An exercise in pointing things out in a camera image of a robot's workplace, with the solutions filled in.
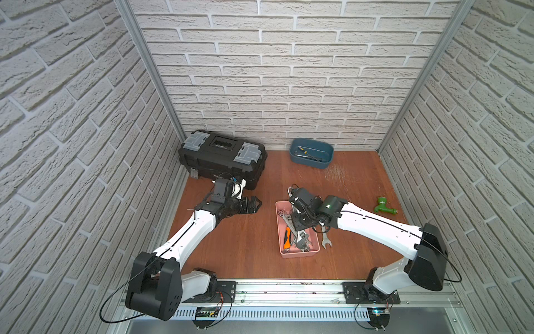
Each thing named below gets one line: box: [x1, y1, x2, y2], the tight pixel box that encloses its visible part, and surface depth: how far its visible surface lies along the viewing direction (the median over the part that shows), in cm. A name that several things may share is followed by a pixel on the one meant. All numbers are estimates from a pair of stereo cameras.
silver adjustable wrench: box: [283, 212, 311, 253], surface depth 77 cm
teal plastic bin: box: [289, 137, 334, 170], surface depth 119 cm
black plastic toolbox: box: [178, 129, 268, 190], surface depth 98 cm
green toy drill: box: [374, 196, 399, 215], surface depth 97 cm
